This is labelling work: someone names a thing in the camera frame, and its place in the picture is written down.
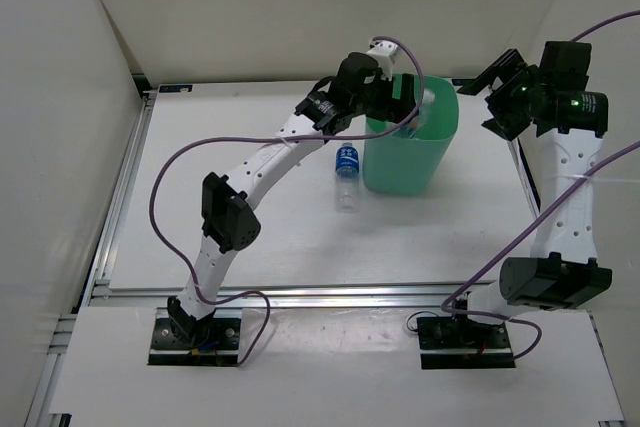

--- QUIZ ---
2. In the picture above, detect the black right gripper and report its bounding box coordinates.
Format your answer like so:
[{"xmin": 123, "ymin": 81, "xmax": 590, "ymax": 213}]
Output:
[{"xmin": 457, "ymin": 49, "xmax": 546, "ymax": 142}]

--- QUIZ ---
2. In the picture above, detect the white orange label clear bottle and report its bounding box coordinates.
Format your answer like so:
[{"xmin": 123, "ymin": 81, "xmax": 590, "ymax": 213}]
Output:
[{"xmin": 397, "ymin": 89, "xmax": 436, "ymax": 139}]

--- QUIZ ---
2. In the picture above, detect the blue label clear bottle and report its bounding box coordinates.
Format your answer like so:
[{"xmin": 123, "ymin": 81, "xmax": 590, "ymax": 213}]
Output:
[{"xmin": 334, "ymin": 142, "xmax": 361, "ymax": 212}]

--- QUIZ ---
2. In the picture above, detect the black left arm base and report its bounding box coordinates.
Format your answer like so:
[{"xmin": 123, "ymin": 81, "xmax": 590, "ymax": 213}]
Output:
[{"xmin": 147, "ymin": 309, "xmax": 242, "ymax": 367}]

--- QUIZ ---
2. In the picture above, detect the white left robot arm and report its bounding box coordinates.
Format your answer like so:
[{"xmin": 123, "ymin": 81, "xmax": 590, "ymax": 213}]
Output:
[{"xmin": 167, "ymin": 41, "xmax": 415, "ymax": 347}]

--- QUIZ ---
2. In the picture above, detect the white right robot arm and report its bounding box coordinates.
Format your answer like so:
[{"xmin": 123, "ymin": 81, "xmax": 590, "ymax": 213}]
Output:
[{"xmin": 449, "ymin": 41, "xmax": 612, "ymax": 347}]

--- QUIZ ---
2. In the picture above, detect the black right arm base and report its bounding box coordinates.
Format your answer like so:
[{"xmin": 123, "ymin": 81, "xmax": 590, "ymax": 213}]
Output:
[{"xmin": 406, "ymin": 311, "xmax": 515, "ymax": 370}]

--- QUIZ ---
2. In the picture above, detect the green plastic bin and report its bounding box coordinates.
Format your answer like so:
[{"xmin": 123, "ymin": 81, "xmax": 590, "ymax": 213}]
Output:
[{"xmin": 361, "ymin": 76, "xmax": 459, "ymax": 196}]

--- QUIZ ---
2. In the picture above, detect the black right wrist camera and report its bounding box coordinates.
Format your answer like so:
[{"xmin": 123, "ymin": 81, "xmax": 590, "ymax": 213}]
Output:
[{"xmin": 539, "ymin": 41, "xmax": 592, "ymax": 91}]

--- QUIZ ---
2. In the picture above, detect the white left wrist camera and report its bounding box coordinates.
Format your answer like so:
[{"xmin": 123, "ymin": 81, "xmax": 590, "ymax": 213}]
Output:
[{"xmin": 366, "ymin": 39, "xmax": 401, "ymax": 80}]

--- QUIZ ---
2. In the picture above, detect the aluminium right table rail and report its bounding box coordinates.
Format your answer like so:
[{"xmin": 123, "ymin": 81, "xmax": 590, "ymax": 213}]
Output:
[{"xmin": 487, "ymin": 84, "xmax": 546, "ymax": 218}]

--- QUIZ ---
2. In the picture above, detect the aluminium table rail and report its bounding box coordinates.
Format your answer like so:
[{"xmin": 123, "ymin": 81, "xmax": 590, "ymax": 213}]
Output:
[
  {"xmin": 487, "ymin": 84, "xmax": 546, "ymax": 218},
  {"xmin": 82, "ymin": 285, "xmax": 571, "ymax": 309},
  {"xmin": 87, "ymin": 91, "xmax": 156, "ymax": 288}
]

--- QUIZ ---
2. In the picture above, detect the aluminium front table rail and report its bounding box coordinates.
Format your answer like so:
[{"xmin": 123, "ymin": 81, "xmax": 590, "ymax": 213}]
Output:
[{"xmin": 82, "ymin": 285, "xmax": 571, "ymax": 309}]

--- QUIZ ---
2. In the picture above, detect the aluminium left table rail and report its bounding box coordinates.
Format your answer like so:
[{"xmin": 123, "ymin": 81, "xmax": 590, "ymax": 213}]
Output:
[{"xmin": 87, "ymin": 91, "xmax": 156, "ymax": 288}]

